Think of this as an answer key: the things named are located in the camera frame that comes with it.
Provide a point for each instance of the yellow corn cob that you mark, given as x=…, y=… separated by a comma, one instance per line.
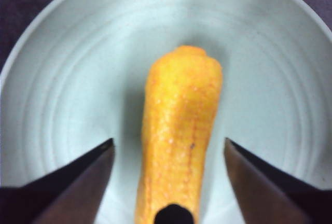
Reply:
x=179, y=117

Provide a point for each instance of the pale green round plate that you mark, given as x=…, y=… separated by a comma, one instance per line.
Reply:
x=77, y=78

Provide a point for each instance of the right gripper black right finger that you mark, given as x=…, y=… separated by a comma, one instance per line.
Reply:
x=275, y=195

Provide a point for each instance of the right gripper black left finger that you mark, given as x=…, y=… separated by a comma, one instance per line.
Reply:
x=59, y=195

